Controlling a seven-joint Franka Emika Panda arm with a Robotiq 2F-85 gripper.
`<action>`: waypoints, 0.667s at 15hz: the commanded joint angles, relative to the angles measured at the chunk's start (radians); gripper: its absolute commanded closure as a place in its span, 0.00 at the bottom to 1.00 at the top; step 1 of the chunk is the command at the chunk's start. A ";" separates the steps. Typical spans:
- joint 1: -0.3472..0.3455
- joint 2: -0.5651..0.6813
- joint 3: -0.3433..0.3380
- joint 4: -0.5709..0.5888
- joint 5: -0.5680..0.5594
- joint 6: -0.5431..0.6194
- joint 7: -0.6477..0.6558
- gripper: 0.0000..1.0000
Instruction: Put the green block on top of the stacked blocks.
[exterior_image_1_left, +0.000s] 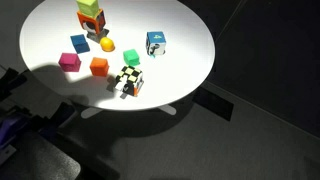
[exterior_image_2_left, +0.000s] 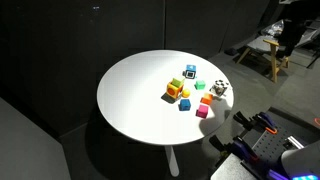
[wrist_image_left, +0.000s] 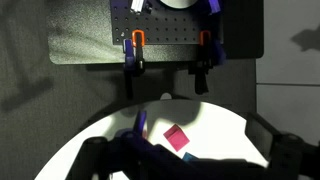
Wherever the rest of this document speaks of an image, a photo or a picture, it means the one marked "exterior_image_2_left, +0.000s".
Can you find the dark green block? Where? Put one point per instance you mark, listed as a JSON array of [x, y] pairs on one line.
[[200, 84]]

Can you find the lime green block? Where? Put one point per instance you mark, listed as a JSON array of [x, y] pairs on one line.
[[178, 80]]

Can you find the blue block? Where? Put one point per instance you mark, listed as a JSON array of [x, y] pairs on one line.
[[184, 104]]

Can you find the magenta block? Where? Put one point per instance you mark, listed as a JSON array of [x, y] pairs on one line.
[[202, 111]]

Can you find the orange block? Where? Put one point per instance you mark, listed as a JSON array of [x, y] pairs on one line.
[[206, 98]]

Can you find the orange cube with holes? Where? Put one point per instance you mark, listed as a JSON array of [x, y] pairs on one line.
[[173, 91]]

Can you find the yellow ball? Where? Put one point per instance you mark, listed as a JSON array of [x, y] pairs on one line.
[[186, 93]]

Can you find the blue white number cube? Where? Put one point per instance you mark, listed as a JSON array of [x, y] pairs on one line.
[[190, 71]]

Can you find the black white checkered cube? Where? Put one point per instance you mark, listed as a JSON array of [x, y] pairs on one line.
[[220, 87]]

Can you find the white table leg base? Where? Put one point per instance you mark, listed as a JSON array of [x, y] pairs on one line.
[[171, 160]]

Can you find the purple black spring clamp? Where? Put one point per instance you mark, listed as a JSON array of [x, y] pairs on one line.
[[235, 148], [258, 121]]

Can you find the grey speckled mounting plate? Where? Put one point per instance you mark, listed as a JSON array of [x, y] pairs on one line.
[[230, 170]]

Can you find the wooden chair grey cushion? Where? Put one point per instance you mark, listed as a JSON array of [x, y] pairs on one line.
[[273, 50]]

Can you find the black perforated breadboard plate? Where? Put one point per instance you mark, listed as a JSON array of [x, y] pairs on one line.
[[271, 146]]

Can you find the clear plastic bag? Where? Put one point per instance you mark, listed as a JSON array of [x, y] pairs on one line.
[[273, 28]]

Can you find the silver aluminium bracket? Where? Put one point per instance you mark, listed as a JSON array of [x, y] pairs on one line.
[[295, 142]]

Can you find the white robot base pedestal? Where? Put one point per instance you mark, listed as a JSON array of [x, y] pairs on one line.
[[301, 161]]

